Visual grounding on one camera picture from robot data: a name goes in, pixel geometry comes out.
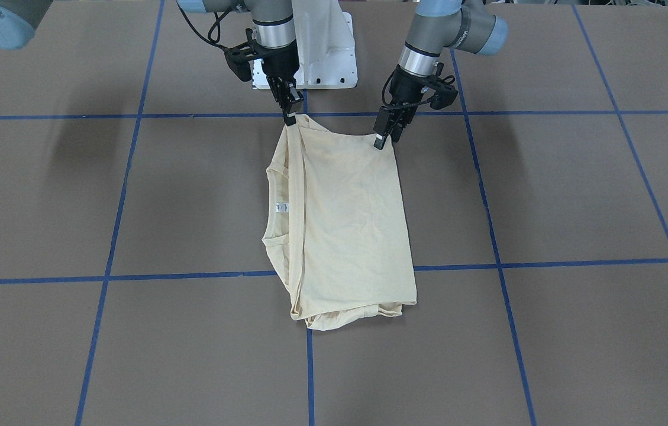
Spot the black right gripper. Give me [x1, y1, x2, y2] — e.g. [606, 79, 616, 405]
[260, 43, 304, 126]

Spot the white central pillar with base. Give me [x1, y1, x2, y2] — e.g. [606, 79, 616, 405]
[246, 1, 358, 90]

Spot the cream long-sleeve printed shirt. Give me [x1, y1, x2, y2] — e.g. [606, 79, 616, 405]
[262, 114, 418, 331]

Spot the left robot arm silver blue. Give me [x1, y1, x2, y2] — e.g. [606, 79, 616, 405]
[374, 1, 509, 149]

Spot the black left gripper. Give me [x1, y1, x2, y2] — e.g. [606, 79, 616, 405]
[373, 66, 429, 150]

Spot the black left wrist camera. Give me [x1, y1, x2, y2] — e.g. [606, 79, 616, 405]
[425, 62, 459, 111]

